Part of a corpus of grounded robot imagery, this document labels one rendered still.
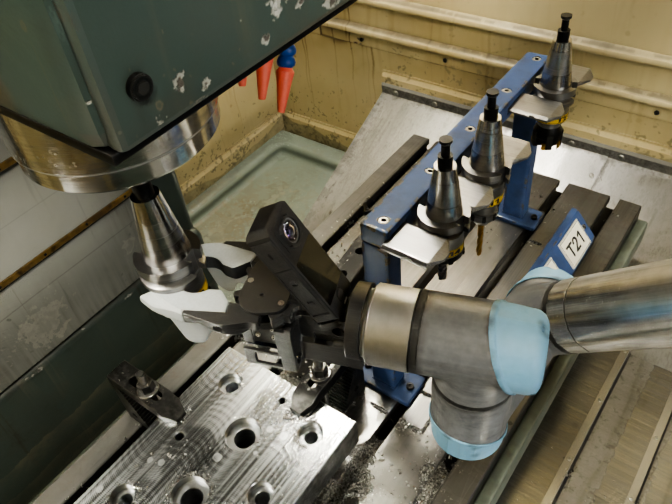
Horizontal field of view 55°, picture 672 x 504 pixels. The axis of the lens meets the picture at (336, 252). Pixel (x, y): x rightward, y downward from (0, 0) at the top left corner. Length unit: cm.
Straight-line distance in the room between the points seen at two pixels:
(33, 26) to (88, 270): 93
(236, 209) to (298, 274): 132
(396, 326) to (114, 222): 72
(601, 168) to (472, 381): 102
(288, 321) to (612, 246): 79
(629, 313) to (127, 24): 47
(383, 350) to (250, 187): 139
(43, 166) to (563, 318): 46
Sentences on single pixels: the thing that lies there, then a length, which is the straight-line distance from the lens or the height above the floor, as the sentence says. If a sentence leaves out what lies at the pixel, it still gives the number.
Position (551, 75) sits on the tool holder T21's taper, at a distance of 100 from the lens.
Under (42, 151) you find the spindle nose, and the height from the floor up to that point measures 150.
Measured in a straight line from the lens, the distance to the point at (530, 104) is 99.
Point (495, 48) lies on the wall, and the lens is 152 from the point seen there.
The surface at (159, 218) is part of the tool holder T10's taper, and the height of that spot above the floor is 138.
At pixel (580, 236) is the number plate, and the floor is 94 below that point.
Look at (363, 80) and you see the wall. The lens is 177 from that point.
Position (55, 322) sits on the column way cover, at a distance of 118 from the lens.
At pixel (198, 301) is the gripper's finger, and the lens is 59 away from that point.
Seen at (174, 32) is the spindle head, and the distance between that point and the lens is 27.
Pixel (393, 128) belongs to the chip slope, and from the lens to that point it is 165.
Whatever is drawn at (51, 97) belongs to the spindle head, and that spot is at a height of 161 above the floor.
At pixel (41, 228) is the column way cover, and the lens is 108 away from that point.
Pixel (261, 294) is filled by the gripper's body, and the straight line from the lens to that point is 58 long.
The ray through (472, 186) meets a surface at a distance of 83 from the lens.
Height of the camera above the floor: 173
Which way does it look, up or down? 44 degrees down
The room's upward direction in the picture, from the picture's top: 7 degrees counter-clockwise
